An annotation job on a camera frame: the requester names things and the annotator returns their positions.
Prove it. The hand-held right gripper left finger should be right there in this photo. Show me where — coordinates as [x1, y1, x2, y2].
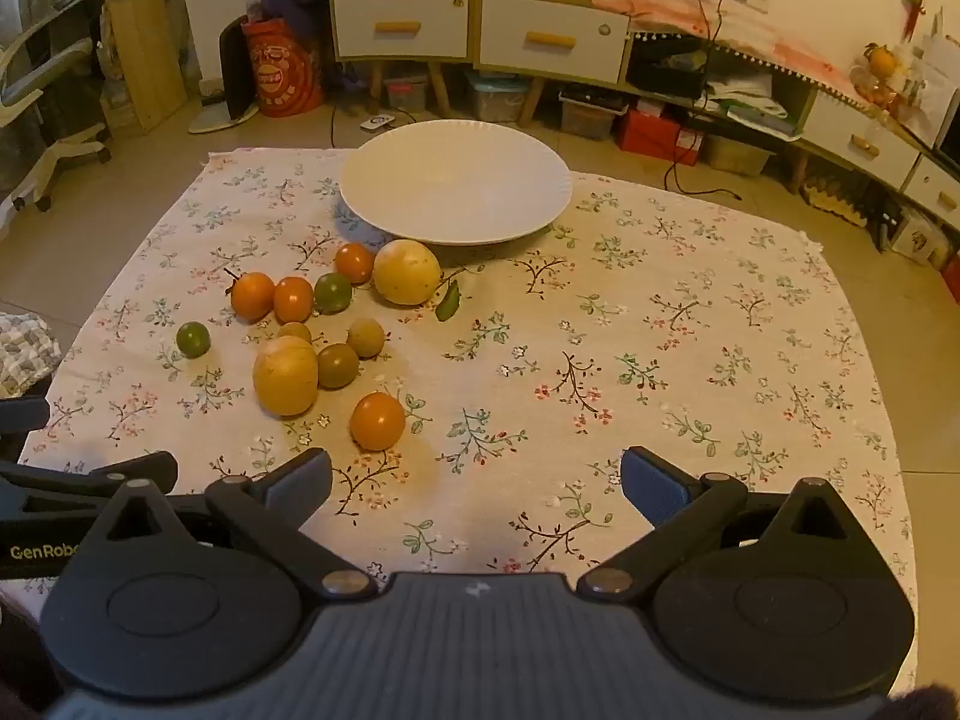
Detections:
[75, 447, 380, 602]

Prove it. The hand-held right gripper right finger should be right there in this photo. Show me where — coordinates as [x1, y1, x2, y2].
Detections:
[580, 446, 890, 602]

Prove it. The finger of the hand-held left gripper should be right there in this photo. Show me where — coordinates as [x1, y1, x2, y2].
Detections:
[0, 451, 179, 522]
[0, 397, 50, 436]

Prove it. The orange tangerine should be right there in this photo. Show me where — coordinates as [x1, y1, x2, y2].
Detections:
[225, 268, 276, 322]
[350, 392, 407, 452]
[273, 277, 314, 324]
[334, 242, 375, 285]

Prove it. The large yellow grapefruit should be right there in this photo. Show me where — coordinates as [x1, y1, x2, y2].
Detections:
[252, 336, 320, 418]
[373, 239, 442, 307]

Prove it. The olive green tangerine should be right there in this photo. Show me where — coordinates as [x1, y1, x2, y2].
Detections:
[317, 343, 360, 390]

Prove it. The white ribbed plate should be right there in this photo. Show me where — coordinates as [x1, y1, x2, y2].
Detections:
[340, 120, 571, 246]

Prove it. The checkered cloth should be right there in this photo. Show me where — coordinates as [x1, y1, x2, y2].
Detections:
[0, 311, 63, 400]

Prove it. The floral tablecloth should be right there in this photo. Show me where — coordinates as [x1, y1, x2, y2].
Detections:
[16, 146, 920, 698]

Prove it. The white office chair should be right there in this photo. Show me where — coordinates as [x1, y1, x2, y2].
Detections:
[0, 37, 113, 212]

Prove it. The yellow egg carton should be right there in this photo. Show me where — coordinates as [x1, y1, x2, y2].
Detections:
[801, 174, 875, 227]

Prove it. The beige storage box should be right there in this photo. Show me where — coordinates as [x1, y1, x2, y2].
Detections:
[703, 133, 775, 178]

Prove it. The red box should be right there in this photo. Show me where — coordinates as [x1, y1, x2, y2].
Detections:
[616, 109, 706, 166]

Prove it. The small white printed box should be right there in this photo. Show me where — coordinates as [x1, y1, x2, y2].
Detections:
[889, 210, 950, 263]

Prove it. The clear box with black lid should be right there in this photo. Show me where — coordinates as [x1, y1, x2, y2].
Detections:
[559, 88, 628, 140]

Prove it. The light wooden desk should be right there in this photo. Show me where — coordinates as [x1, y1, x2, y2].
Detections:
[0, 0, 188, 132]

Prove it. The pile of white papers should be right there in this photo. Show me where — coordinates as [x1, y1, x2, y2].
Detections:
[705, 67, 800, 137]

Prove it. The low wooden console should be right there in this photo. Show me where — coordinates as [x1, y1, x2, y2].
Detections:
[628, 15, 960, 271]

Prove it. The white console drawer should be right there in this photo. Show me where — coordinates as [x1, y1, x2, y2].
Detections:
[806, 94, 920, 181]
[904, 157, 960, 230]

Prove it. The red printed bag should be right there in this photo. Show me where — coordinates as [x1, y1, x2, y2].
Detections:
[240, 15, 325, 119]

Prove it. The black flat panel on base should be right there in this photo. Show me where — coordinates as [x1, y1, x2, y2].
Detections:
[187, 15, 260, 134]

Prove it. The black bag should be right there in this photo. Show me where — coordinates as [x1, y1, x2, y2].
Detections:
[626, 34, 710, 98]

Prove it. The small clear storage box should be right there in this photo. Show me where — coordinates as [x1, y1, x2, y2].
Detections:
[386, 75, 430, 112]

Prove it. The clear box with teal lid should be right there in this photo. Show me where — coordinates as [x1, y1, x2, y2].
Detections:
[466, 71, 530, 123]

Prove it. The white cabinet drawer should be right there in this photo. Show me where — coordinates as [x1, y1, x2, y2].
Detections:
[480, 0, 629, 85]
[334, 0, 470, 61]

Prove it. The pink tasselled cloth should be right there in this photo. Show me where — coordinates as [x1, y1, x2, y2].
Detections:
[581, 0, 863, 98]

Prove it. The orange fruit decoration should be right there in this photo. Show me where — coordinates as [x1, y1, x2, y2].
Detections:
[851, 41, 912, 110]

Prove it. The wooden shelf cabinet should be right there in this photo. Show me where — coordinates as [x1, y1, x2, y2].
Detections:
[326, 0, 680, 128]

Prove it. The black floor cable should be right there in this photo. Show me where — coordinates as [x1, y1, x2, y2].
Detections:
[330, 101, 421, 151]

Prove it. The black socket cable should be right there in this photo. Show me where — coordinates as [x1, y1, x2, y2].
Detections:
[664, 0, 743, 200]

